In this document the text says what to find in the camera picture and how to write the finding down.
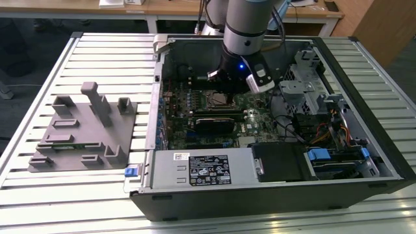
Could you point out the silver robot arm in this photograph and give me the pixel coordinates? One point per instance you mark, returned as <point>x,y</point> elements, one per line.
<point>242,29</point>

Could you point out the CPU socket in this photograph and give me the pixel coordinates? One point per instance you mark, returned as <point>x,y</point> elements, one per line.
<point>209,105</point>

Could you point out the metal drive cage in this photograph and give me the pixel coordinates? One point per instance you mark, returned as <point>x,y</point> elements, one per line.
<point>297,89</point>

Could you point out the green motherboard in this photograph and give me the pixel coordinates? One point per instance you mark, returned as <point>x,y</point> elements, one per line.
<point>260,122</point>

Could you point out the black graphics card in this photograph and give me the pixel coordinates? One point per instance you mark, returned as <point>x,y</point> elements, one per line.
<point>214,126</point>

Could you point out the grey case hinge block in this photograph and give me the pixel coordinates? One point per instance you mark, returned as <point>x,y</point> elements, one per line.
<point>160,42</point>

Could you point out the silver chipset heatsink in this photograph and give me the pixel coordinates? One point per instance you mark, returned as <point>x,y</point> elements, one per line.
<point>245,140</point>

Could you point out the black plastic shroud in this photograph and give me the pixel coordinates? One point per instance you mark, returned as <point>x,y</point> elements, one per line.
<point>278,163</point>

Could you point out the small black desk item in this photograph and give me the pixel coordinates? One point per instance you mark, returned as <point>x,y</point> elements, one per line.
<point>330,6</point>

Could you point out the hard disk in blue carrier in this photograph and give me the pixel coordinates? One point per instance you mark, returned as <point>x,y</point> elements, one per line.
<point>316,154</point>

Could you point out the small white box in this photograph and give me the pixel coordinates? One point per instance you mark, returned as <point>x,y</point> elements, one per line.
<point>134,2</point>

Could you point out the silver power supply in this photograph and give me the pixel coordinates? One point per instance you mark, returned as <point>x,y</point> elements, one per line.
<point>165,170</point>

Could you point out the large white box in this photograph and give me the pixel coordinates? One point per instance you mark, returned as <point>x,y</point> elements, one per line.
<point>110,3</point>

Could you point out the wooden cabinet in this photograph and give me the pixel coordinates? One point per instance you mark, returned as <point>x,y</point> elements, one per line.
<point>382,29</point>

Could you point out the blue case latch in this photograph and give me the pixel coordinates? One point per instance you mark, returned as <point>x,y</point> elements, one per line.
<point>130,170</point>

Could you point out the blue bay clip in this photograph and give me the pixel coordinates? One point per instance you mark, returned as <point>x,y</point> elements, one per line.
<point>364,153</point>

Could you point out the grey parts rack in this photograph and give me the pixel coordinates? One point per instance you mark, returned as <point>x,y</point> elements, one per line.
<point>86,136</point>

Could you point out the black PC case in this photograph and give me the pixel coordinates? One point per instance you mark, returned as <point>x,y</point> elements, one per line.
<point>260,207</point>

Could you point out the green RAM stick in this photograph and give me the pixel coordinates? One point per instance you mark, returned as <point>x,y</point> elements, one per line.
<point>64,146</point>

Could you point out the wooden desk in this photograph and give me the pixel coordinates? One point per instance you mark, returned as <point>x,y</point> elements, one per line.
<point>48,9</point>

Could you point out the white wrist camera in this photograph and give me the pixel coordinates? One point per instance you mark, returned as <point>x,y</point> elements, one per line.
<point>260,78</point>

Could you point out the silver disk bay frame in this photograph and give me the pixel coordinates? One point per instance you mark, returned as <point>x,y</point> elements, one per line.
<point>353,122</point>

